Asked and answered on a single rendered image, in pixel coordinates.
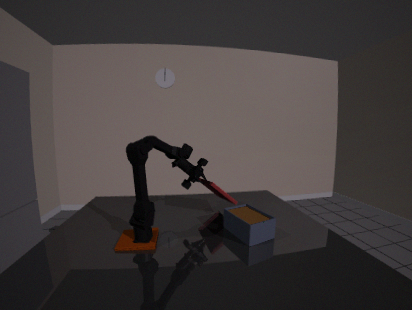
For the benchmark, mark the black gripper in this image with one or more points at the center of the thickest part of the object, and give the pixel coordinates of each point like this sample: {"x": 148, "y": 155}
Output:
{"x": 186, "y": 183}

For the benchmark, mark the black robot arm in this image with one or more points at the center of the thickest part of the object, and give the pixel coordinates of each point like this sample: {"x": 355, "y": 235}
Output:
{"x": 137, "y": 154}

